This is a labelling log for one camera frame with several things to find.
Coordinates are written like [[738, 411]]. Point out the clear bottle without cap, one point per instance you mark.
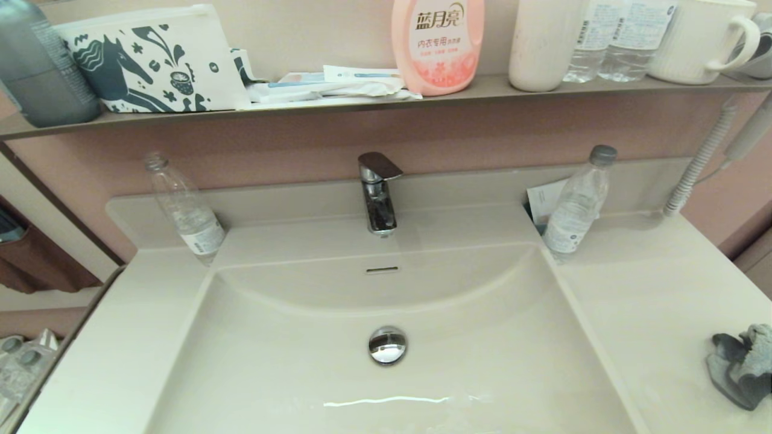
[[193, 223]]

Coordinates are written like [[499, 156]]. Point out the grey white hair dryer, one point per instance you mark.
[[761, 55]]

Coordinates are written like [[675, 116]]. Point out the small printed white pouch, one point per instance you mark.
[[243, 64]]

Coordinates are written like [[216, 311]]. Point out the clear water bottle white label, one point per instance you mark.
[[589, 42], [640, 42]]

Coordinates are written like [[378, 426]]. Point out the cream ceramic sink vanity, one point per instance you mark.
[[301, 361]]

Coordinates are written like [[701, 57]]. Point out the white pouch with horse print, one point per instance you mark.
[[199, 65]]

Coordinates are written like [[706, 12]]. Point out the clear bottle grey cap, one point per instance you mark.
[[574, 216]]

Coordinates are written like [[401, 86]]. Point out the chrome drain stopper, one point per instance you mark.
[[387, 346]]

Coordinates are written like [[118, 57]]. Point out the pink laundry detergent bottle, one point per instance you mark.
[[437, 54]]

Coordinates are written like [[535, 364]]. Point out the dark grey plastic bottle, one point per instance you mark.
[[42, 78]]

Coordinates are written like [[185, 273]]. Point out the beige wall shelf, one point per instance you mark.
[[482, 88]]

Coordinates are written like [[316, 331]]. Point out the chrome faucet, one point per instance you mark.
[[380, 208]]

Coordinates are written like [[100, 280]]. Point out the white plastic wrapped sachet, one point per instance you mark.
[[338, 90]]

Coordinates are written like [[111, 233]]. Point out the white ribbed tumbler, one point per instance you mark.
[[543, 48]]

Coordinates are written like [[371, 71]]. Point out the plastic wrapped bottle pack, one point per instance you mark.
[[24, 367]]

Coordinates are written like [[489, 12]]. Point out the grey microfibre cloth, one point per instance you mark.
[[733, 374]]

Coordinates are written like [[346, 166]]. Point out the white ribbed mug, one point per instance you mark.
[[689, 42]]

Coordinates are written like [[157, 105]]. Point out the white packet with blue stripe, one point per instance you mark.
[[301, 80], [362, 73]]

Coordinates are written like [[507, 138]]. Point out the white paper card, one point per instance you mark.
[[543, 201]]

